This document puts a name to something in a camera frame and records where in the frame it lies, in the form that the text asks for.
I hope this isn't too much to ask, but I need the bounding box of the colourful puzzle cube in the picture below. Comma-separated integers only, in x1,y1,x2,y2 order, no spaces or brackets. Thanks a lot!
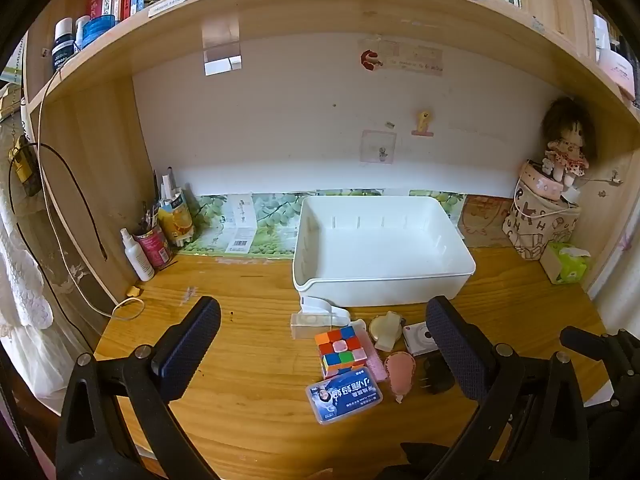
314,326,370,380

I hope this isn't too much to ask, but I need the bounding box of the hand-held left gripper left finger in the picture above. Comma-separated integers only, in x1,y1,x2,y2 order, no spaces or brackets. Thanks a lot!
56,296,222,480

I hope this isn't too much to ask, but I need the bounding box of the pink oval pouch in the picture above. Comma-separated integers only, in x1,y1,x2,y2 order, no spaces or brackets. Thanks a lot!
384,351,417,405

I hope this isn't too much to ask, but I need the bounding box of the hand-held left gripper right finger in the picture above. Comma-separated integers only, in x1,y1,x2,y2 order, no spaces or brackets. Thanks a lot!
425,296,592,480

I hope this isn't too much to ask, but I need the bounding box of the white cable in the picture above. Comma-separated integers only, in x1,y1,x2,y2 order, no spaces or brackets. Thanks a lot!
37,72,146,321

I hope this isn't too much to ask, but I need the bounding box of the printed fabric bag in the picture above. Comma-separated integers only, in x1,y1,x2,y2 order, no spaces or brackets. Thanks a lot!
502,160,582,261

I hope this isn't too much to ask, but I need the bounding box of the dark bottle white cap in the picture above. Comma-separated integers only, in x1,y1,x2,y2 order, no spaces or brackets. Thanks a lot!
50,18,77,73

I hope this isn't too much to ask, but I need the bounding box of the white lace curtain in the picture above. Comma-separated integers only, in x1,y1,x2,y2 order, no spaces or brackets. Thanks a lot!
0,125,101,391

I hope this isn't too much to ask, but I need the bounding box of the red can pen holder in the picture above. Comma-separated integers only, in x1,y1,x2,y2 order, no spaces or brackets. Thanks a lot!
134,202,172,268

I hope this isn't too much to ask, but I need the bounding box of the brown printed paper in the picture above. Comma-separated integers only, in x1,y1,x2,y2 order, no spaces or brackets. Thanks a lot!
457,195,521,248

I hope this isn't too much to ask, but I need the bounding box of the clear small plastic box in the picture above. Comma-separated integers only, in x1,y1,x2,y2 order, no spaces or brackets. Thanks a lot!
291,312,335,342

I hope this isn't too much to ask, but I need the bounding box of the white plastic dispenser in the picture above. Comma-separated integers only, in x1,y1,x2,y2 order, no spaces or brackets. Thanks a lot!
300,295,352,328

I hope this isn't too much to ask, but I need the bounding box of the white spray bottle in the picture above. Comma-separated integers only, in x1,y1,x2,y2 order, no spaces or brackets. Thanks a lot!
120,228,156,282

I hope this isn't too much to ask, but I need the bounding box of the white toy camera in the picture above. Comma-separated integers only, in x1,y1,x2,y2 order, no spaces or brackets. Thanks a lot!
403,321,437,357

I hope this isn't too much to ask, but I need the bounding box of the white plastic storage bin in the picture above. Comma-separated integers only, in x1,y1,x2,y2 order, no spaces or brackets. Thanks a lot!
292,195,476,308

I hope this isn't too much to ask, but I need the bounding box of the small white capped bottle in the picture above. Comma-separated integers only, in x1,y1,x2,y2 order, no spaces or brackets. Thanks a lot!
75,15,92,52

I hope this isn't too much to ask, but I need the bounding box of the green tissue box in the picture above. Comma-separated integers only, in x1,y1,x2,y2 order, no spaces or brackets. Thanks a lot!
540,241,592,286

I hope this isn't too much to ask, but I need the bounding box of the yellow snack bag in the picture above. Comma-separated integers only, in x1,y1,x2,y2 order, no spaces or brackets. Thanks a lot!
157,187,196,247

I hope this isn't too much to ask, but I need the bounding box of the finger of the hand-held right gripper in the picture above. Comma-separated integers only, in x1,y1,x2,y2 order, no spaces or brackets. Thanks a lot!
559,326,640,377

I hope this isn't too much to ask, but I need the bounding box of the blue plastic tub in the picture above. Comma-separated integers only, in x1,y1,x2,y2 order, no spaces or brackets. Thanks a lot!
82,15,118,48

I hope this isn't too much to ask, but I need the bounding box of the brass hanging ornament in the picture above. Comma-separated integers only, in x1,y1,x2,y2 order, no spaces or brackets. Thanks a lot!
10,135,42,197

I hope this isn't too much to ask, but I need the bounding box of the blue card box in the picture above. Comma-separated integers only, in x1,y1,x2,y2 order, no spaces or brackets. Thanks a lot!
306,366,384,426

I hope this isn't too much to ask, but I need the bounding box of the white shelf label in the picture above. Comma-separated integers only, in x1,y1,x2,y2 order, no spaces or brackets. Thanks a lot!
148,0,188,18

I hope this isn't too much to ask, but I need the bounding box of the white barcode carton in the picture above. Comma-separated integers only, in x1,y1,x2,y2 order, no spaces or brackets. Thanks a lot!
222,194,258,253

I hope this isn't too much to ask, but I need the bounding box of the black cable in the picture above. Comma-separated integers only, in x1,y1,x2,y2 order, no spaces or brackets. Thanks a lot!
7,142,108,261

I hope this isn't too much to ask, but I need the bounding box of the black charger plug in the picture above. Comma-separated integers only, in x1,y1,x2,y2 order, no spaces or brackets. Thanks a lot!
416,352,455,395

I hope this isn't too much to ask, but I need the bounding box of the pink oblong box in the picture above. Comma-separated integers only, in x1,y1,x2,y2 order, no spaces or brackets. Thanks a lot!
520,160,567,202

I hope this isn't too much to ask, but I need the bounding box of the brown-haired doll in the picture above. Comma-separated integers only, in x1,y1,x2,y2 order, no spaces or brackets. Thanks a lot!
542,97,598,190

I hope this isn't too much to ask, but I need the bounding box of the pale pink cosmetic tube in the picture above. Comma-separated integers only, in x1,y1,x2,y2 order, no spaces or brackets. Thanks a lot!
597,47,637,101

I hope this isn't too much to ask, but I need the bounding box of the taped paper note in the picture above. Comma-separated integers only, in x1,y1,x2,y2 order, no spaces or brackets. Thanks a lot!
382,42,445,76

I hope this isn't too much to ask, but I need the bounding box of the wooden desk hutch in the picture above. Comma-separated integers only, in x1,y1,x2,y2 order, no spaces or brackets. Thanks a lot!
22,0,640,321

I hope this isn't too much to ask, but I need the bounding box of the white cosmetic bottle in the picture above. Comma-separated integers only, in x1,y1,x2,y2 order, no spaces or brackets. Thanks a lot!
592,12,613,63

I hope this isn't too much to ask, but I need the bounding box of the green fruit printed paper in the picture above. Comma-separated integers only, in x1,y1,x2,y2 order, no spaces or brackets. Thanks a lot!
177,189,466,259

